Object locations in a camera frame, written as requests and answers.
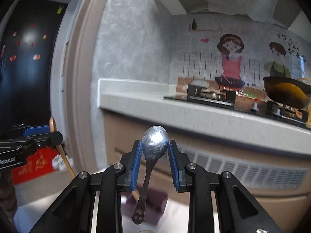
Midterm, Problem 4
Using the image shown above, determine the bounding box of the red door mat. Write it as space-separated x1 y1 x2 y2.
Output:
12 147 58 185

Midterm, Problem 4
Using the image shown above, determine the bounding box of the white kitchen countertop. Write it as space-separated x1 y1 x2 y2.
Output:
97 78 310 155

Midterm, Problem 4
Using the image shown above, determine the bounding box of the smiley handle steel spoon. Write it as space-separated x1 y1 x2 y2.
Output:
132 126 169 225

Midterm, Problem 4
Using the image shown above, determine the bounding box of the wooden spoon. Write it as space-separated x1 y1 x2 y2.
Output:
49 117 75 179

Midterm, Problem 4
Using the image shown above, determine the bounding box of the purple plastic utensil caddy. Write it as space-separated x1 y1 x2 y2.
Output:
121 189 168 226

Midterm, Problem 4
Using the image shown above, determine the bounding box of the black refrigerator door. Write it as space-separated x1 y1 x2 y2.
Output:
1 0 67 131

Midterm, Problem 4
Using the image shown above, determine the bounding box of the left gloved hand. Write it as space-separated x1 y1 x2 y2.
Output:
0 170 18 221

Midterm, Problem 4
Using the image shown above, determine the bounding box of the white table cloth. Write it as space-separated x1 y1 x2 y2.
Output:
13 191 195 233

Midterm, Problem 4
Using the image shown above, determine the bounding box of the grey ventilation grille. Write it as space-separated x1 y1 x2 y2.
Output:
179 146 309 189

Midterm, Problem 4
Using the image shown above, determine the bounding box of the white sneaker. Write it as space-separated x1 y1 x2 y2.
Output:
52 154 62 170
59 155 75 173

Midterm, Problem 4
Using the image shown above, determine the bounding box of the brown wok with handle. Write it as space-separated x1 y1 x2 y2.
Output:
263 76 310 110

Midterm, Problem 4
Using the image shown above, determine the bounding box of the black gas stove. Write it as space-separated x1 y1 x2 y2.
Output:
163 84 310 129

